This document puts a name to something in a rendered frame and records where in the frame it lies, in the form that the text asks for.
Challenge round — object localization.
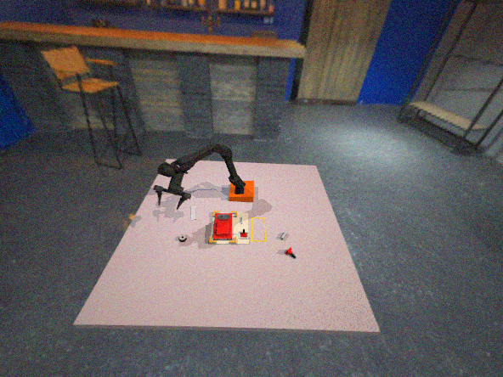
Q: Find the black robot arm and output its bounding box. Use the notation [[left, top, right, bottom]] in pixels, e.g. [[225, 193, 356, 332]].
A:
[[158, 143, 246, 195]]

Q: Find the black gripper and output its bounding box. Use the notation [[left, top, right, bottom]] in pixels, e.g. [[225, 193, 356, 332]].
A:
[[154, 178, 191, 210]]

